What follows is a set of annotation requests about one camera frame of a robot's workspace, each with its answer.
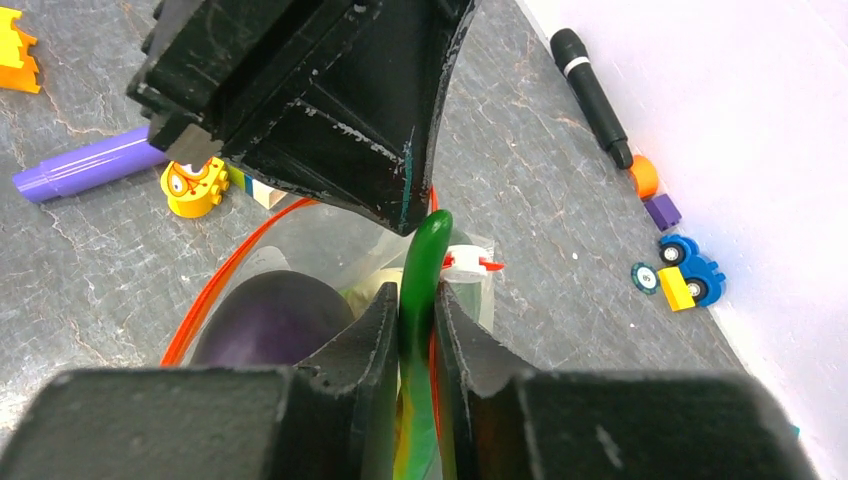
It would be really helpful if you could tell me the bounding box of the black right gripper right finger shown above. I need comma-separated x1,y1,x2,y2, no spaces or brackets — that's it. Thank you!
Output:
433,285,815,479

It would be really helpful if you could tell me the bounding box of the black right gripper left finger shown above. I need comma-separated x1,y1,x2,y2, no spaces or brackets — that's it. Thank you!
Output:
1,283,398,479

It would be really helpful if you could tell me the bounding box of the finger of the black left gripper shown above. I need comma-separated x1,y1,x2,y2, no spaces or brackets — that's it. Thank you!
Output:
127,0,476,236

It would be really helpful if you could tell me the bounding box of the green chili pepper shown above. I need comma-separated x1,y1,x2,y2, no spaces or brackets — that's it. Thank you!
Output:
393,210,453,479

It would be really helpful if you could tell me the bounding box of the purple eggplant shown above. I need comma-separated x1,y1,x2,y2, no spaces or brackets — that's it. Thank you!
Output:
190,270,355,367

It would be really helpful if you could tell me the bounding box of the clear zip top bag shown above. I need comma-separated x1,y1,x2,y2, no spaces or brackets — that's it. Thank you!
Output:
162,211,496,450

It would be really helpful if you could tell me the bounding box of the green white cabbage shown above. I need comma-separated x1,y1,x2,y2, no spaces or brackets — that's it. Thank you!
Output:
342,267,403,319

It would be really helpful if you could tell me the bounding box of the green blue white block stack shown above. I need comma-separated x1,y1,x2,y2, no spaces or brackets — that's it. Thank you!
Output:
227,165,286,210

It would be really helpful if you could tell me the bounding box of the yellow red toy disc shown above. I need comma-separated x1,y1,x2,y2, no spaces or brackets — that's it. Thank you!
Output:
160,157,230,219

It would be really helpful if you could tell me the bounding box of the yellow toy block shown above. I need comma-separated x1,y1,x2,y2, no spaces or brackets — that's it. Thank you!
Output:
657,266,696,312

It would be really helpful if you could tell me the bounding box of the purple toy stick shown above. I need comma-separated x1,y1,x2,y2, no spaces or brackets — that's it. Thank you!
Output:
13,127,166,203

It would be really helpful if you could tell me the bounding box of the black microphone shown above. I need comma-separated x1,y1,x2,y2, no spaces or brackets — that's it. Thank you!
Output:
549,28,633,170

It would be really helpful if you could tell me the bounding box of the blue toy car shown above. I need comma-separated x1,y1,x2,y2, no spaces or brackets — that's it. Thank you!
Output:
658,234,726,308

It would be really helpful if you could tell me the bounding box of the purple toy block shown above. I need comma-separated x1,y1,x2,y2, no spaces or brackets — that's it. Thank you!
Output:
644,194,682,232

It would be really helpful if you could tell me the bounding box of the orange toy piece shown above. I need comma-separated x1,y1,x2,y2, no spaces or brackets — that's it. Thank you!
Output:
628,155,660,201

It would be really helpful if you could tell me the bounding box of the yellow cheese wedge toy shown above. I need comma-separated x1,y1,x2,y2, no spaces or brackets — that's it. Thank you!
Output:
1,7,41,94

